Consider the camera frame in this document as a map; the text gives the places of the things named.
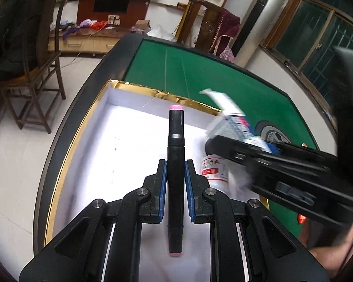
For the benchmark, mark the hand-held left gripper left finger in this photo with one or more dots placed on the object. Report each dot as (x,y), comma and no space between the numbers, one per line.
(163,188)

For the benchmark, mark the pink floral cloth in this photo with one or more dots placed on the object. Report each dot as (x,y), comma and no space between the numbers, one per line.
(227,54)

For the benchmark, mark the silver tower air conditioner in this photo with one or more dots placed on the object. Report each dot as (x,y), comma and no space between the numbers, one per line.
(259,20)

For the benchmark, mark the red cloth toy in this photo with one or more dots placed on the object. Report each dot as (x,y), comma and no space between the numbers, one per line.
(100,25)

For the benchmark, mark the black marker with pink caps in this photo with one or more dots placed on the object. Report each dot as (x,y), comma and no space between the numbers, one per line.
(176,167)

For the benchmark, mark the metal framed window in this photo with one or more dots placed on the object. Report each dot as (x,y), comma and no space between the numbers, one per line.
(311,35)

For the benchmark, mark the purple plush toy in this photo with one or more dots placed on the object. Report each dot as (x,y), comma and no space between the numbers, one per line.
(86,23)

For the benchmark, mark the maroon fringed cloth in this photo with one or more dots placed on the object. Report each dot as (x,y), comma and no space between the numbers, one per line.
(228,28)

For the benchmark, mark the round mahjong table control panel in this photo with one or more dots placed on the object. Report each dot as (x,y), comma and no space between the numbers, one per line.
(272,135)

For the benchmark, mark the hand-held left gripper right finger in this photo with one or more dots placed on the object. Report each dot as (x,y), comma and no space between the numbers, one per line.
(189,188)

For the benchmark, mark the person's right hand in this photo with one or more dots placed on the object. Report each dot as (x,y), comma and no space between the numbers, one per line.
(332,255)

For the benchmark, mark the wooden chair with carved back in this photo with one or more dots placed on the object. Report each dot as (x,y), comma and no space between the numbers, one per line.
(206,20)

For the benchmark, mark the low wooden television cabinet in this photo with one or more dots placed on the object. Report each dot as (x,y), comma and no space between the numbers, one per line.
(85,41)

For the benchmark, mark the white plastic bag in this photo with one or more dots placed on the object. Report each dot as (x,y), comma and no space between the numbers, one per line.
(161,33)

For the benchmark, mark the white power strip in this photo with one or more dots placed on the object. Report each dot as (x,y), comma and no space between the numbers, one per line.
(114,20)

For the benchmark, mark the small cardboard box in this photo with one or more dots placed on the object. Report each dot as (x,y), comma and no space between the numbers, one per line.
(141,25)

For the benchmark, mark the brown wooden wall panel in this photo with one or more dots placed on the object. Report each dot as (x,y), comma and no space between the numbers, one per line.
(111,8)

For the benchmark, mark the dark wooden chair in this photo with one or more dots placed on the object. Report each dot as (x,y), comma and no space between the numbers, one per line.
(38,73)

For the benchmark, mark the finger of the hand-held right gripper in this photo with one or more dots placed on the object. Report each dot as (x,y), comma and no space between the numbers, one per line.
(306,157)
(223,149)

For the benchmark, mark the gold-edged white cardboard box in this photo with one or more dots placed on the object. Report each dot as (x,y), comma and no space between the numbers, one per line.
(114,158)

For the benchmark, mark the blue and white medicine box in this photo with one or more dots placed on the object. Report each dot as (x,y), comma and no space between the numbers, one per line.
(235,123)

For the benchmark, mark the white bottle with red label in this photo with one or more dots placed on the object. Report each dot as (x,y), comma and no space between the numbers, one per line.
(214,171)

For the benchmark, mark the purple cloth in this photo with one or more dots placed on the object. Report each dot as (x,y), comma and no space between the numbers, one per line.
(69,30)

